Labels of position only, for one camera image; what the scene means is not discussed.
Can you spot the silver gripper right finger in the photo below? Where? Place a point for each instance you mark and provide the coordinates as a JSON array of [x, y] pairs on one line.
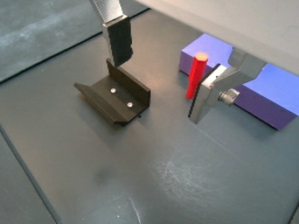
[[216, 88]]

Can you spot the purple board block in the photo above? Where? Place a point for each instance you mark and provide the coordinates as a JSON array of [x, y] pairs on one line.
[[270, 97]]

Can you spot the black U-shaped holder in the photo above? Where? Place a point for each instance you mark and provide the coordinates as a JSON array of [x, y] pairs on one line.
[[119, 96]]

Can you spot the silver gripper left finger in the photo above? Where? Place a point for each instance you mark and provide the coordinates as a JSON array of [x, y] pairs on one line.
[[116, 30]]

